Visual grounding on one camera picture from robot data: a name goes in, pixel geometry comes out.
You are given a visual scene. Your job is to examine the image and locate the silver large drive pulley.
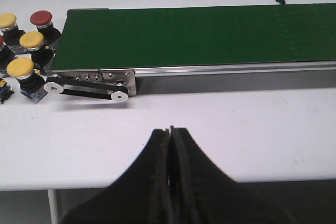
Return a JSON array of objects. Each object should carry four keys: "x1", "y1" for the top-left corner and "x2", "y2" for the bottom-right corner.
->
[{"x1": 44, "y1": 82, "x2": 64, "y2": 94}]

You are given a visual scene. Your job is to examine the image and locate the yellow push button middle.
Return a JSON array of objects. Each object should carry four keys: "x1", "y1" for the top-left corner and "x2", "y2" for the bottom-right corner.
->
[{"x1": 19, "y1": 31, "x2": 54, "y2": 75}]

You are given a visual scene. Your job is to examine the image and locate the yellow push button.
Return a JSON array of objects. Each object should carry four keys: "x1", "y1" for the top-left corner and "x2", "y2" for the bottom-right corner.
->
[
  {"x1": 6, "y1": 57, "x2": 48, "y2": 103},
  {"x1": 0, "y1": 13, "x2": 25, "y2": 46},
  {"x1": 19, "y1": 31, "x2": 54, "y2": 75}
]

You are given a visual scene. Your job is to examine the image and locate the red push button back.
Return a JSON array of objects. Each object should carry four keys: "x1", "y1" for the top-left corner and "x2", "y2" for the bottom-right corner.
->
[{"x1": 30, "y1": 10, "x2": 61, "y2": 53}]

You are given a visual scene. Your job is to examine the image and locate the yellow push button far left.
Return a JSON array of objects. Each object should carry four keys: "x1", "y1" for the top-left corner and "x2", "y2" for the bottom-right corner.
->
[{"x1": 0, "y1": 13, "x2": 25, "y2": 46}]

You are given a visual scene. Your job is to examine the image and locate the yellow push button front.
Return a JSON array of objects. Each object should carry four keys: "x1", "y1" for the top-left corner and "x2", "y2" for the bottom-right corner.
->
[{"x1": 6, "y1": 57, "x2": 48, "y2": 103}]

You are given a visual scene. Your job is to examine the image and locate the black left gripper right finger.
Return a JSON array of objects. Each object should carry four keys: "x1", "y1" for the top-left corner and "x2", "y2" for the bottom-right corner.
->
[{"x1": 169, "y1": 127, "x2": 296, "y2": 223}]

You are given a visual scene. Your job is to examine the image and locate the blue yellow switch block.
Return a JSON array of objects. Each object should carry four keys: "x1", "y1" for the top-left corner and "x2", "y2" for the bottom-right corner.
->
[{"x1": 0, "y1": 78, "x2": 14, "y2": 104}]

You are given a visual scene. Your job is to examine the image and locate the red push button left edge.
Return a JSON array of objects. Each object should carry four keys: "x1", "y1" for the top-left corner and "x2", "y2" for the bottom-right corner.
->
[{"x1": 0, "y1": 35, "x2": 16, "y2": 78}]

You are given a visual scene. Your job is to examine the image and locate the silver small drive pulley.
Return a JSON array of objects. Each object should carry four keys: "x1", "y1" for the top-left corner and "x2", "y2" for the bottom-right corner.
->
[{"x1": 110, "y1": 91, "x2": 129, "y2": 102}]

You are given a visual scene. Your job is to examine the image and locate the black conveyor drive belt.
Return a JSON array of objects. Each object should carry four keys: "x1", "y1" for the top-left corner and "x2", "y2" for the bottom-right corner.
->
[{"x1": 46, "y1": 74, "x2": 129, "y2": 101}]

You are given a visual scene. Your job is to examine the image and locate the aluminium conveyor side rail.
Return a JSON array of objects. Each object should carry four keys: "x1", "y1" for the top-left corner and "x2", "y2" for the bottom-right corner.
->
[{"x1": 100, "y1": 60, "x2": 335, "y2": 77}]

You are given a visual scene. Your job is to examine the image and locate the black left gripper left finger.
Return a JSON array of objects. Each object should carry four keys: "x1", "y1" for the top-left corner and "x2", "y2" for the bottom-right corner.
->
[{"x1": 61, "y1": 130, "x2": 173, "y2": 223}]

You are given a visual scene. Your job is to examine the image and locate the steel conveyor support bracket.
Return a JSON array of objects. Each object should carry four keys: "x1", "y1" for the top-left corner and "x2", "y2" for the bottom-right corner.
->
[{"x1": 100, "y1": 69, "x2": 137, "y2": 97}]

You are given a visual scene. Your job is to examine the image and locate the green conveyor belt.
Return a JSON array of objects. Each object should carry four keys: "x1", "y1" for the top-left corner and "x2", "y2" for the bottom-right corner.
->
[{"x1": 53, "y1": 4, "x2": 335, "y2": 70}]

